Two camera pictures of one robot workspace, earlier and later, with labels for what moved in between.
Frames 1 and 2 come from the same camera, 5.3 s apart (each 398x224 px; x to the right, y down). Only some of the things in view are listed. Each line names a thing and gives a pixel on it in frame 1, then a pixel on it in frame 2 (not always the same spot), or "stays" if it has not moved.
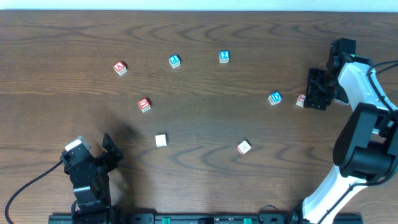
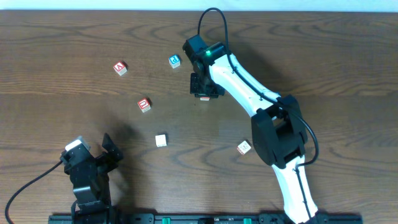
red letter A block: (120, 67) stays
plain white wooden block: (160, 140) stays
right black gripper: (319, 88) -> (206, 90)
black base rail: (206, 218) stays
